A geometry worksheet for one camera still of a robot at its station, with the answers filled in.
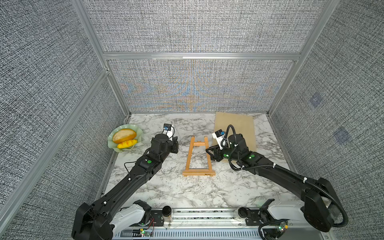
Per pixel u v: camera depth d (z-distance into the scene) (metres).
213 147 0.72
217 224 0.73
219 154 0.70
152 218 0.73
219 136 0.70
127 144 0.95
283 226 0.69
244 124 1.14
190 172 0.86
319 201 0.40
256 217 0.73
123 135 0.98
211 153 0.75
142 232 0.70
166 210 0.68
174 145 0.69
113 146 0.96
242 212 0.67
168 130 0.66
